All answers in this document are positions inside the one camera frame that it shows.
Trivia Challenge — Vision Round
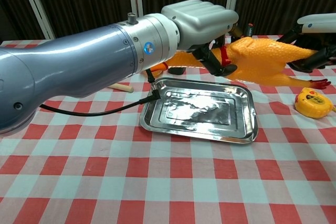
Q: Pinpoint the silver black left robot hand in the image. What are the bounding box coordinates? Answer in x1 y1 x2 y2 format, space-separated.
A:
160 0 240 77

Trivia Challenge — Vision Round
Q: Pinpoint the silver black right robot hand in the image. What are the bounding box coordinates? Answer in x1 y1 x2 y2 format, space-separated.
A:
275 12 336 73

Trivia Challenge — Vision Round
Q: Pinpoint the yellow rubber chicken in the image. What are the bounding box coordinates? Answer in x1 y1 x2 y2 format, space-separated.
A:
150 36 332 89

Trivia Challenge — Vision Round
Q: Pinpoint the rectangular metal tray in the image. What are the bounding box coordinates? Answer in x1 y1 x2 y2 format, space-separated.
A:
139 77 259 145

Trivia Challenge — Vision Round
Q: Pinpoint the yellow tape measure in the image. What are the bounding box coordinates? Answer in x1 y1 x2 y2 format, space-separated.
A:
293 87 336 119

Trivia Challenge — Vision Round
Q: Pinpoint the wooden stick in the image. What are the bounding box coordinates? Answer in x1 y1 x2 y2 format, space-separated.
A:
108 82 134 93

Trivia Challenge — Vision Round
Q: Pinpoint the red white checked tablecloth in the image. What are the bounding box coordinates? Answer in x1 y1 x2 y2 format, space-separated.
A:
0 34 336 224

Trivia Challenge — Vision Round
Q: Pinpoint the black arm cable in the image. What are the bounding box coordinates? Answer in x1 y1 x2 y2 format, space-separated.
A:
39 69 165 118

